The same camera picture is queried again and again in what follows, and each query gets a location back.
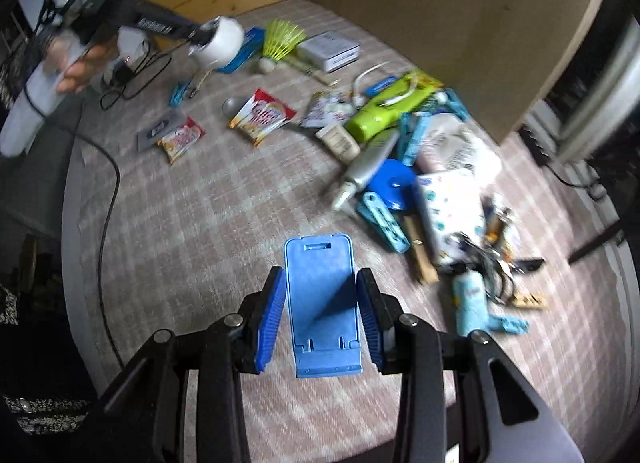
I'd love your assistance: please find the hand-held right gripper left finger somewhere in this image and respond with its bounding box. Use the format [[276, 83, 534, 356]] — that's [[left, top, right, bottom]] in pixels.
[[97, 265, 287, 463]]

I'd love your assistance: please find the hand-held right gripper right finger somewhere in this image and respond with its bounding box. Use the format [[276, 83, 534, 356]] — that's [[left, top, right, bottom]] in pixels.
[[355, 267, 586, 463]]

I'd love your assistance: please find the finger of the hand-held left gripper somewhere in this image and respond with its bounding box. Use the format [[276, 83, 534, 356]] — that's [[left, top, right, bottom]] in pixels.
[[120, 0, 216, 51]]

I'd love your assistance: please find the blue phone stand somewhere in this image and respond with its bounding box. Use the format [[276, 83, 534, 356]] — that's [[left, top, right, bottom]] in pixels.
[[283, 233, 363, 379]]

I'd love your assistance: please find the white tape roll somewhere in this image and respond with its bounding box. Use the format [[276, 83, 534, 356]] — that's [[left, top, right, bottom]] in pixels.
[[190, 16, 246, 68]]

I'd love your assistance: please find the person's left forearm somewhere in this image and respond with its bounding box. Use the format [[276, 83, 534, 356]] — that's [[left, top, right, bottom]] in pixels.
[[0, 28, 86, 158]]

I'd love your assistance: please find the person's left hand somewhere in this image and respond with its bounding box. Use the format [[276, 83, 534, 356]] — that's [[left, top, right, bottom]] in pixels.
[[52, 38, 121, 94]]

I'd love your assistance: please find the wooden clothes peg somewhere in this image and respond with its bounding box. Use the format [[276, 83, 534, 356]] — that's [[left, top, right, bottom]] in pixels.
[[190, 70, 213, 96], [505, 292, 550, 311], [402, 215, 441, 286]]

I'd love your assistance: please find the blue clothes peg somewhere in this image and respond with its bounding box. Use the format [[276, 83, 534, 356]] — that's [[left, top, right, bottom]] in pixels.
[[397, 113, 431, 166], [169, 80, 193, 108], [356, 192, 412, 255], [435, 89, 471, 121]]

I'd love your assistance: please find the blue tissue pack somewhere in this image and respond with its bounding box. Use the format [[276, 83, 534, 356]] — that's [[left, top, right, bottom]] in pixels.
[[215, 27, 266, 74]]

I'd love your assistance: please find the light blue bottle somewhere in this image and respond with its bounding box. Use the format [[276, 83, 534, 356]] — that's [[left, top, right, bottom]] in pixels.
[[450, 270, 488, 336]]

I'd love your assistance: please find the grey card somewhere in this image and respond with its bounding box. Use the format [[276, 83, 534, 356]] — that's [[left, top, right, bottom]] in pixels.
[[135, 110, 188, 151]]

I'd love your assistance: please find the small orange white snack packet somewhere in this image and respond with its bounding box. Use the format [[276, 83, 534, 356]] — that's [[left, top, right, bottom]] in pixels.
[[155, 117, 207, 166]]

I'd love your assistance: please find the yellow green shuttlecock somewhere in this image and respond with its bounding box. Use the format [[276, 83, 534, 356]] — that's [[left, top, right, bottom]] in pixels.
[[257, 18, 307, 74]]

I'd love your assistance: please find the teal clothes peg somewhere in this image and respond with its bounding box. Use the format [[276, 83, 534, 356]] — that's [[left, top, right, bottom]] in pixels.
[[487, 313, 530, 336]]

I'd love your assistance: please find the large orange white snack packet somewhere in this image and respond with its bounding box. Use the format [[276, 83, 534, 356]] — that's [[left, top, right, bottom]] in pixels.
[[228, 89, 297, 148]]

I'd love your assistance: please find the white printed tissue pack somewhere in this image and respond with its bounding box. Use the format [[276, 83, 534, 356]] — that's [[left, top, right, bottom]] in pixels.
[[415, 169, 488, 264]]

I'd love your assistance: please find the round blue tape measure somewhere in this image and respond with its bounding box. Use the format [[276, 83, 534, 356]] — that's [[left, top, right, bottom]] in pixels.
[[365, 159, 418, 211]]

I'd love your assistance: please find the grey white tube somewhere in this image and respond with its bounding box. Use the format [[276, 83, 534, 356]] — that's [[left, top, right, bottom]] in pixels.
[[332, 129, 401, 211]]

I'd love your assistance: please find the white box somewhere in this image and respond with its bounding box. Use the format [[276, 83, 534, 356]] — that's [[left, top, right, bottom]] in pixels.
[[297, 32, 361, 72]]

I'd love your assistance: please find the white purple sachet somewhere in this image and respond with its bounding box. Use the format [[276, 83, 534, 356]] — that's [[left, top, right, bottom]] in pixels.
[[300, 90, 356, 128]]

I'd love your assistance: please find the small beige tube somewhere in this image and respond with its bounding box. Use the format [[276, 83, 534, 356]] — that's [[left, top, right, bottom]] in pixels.
[[315, 124, 361, 164]]

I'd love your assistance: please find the white plastic bag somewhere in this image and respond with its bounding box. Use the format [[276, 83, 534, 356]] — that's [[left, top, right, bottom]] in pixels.
[[415, 113, 503, 178]]

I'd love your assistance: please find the lime green package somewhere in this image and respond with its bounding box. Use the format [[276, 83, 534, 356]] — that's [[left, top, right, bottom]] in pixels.
[[345, 70, 443, 141]]

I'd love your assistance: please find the small blue clip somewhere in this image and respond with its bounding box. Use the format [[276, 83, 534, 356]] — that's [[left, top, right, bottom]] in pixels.
[[364, 75, 398, 98]]

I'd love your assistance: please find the person's dark patterned clothing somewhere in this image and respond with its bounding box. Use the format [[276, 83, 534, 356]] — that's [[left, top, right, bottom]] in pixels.
[[0, 223, 101, 463]]

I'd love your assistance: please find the black charger with cable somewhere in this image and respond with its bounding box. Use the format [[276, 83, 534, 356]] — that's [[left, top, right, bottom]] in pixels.
[[100, 40, 173, 111]]

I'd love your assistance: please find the long black cable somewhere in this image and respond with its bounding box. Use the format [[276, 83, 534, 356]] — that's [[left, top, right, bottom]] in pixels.
[[22, 83, 126, 369]]

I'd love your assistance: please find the white cable loop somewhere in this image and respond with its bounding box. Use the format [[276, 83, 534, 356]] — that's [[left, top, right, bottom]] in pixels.
[[350, 60, 416, 108]]

